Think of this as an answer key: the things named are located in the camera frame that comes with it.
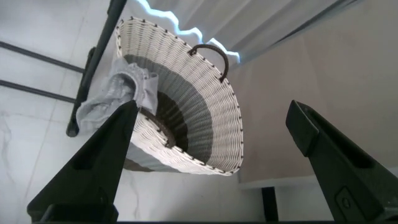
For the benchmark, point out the white curtain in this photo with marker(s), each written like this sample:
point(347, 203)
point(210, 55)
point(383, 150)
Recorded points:
point(233, 18)

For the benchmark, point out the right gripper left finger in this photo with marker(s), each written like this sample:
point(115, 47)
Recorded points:
point(87, 180)

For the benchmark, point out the pale grey garment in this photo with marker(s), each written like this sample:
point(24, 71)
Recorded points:
point(121, 87)

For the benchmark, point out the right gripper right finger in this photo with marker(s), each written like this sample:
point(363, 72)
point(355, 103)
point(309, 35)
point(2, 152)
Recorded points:
point(357, 183)

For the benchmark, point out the white laundry basket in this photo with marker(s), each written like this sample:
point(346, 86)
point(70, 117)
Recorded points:
point(192, 71)

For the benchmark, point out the black clothes rack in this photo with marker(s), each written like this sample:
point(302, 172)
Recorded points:
point(99, 46)

